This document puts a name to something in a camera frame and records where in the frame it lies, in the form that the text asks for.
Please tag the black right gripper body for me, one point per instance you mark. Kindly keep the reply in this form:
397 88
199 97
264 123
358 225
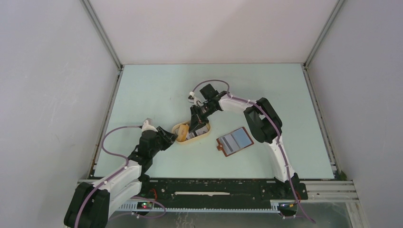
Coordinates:
204 111

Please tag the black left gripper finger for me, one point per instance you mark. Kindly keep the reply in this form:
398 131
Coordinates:
168 139
163 133

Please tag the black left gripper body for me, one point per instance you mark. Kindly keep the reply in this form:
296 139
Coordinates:
153 151

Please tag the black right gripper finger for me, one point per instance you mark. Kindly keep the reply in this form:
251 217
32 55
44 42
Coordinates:
199 123
191 122

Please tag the orange VIP card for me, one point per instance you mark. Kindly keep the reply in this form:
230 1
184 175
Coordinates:
182 132

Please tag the brown leather card holder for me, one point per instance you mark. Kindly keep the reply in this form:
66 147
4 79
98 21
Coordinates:
220 148

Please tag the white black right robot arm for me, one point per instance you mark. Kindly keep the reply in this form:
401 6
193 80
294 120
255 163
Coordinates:
263 122

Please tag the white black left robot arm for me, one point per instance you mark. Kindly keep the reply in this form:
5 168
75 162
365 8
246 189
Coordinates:
93 203

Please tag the stack of white cards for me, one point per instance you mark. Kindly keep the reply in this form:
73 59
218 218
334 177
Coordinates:
197 133

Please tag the beige plastic card tray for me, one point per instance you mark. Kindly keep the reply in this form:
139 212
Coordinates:
175 129

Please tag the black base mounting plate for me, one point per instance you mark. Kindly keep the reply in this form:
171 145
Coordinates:
180 193

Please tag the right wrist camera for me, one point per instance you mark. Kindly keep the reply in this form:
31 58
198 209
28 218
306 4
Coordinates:
193 99

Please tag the aluminium frame rail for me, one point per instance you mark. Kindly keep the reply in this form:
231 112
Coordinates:
317 190

